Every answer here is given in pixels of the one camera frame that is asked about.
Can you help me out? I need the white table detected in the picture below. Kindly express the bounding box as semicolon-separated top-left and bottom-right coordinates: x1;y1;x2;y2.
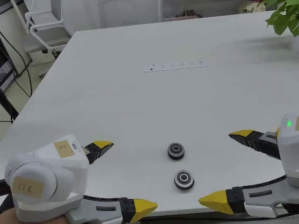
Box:
0;10;299;220

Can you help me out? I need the metal wheel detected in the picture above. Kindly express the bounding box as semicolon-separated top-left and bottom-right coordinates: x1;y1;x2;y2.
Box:
174;170;194;187
168;142;187;157

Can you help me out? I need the green leafy plant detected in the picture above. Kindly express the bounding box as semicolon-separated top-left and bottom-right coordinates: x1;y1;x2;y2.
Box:
265;0;299;37

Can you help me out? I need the white built-in power strip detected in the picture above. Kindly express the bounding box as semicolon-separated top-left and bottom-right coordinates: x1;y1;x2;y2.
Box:
142;60;211;73

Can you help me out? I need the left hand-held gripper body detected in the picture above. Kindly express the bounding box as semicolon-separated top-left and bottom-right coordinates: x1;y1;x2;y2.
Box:
4;134;91;222

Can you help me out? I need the black floor cable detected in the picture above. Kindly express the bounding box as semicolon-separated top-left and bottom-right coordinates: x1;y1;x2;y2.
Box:
0;30;34;98

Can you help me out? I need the white office chair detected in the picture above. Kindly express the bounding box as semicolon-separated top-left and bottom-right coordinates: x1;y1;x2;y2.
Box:
10;0;73;59

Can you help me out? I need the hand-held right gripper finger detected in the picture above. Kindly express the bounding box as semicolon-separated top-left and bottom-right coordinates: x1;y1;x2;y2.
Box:
198;181;290;219
228;129;281;161

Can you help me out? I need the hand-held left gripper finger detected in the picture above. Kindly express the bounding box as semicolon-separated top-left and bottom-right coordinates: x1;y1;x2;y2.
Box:
66;197;158;224
83;140;114;165

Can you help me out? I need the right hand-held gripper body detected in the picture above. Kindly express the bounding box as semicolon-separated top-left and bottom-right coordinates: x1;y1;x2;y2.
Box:
277;113;299;188

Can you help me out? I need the black rubber ring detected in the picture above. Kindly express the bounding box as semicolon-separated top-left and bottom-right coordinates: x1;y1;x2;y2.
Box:
173;170;195;191
167;142;187;161

